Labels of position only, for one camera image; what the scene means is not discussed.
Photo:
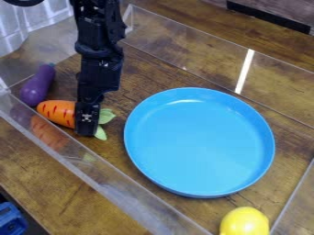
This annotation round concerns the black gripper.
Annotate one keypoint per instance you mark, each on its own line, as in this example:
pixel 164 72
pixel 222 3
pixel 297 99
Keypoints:
pixel 99 78

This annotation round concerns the orange toy carrot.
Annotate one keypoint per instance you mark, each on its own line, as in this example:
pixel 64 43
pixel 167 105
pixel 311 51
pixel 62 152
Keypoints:
pixel 59 111

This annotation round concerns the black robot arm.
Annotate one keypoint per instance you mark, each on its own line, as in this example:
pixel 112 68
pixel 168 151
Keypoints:
pixel 100 29

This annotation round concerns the purple toy eggplant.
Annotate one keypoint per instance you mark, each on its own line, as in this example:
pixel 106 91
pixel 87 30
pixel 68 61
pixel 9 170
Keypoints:
pixel 35 89

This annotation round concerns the blue round plate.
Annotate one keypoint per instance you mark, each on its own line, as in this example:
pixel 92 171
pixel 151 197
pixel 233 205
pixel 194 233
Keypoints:
pixel 199 142

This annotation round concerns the blue object at corner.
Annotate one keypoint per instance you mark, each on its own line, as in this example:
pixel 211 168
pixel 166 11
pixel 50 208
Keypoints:
pixel 12 221

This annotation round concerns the yellow toy lemon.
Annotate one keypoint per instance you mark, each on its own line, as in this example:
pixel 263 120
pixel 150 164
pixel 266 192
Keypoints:
pixel 245 221

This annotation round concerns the clear acrylic tray wall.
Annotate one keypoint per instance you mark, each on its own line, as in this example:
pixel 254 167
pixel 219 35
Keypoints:
pixel 79 184

